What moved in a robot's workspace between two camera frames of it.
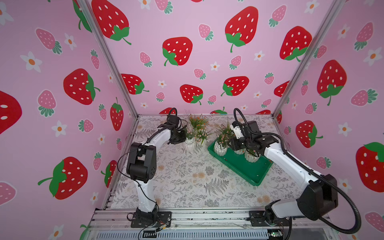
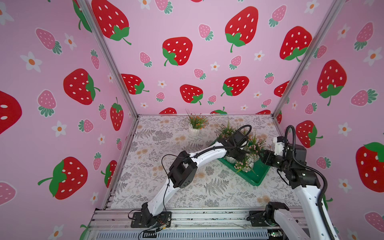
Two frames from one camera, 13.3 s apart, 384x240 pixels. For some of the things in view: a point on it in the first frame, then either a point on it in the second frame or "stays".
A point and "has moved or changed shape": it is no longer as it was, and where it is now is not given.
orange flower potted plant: x=201 y=137 has moved or changed shape
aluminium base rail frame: x=206 y=224 stays
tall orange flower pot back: x=198 y=122 stays
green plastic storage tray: x=254 y=172 stays
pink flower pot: x=224 y=135 stays
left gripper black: x=183 y=138 -> x=241 y=157
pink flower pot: x=190 y=140 -> x=248 y=164
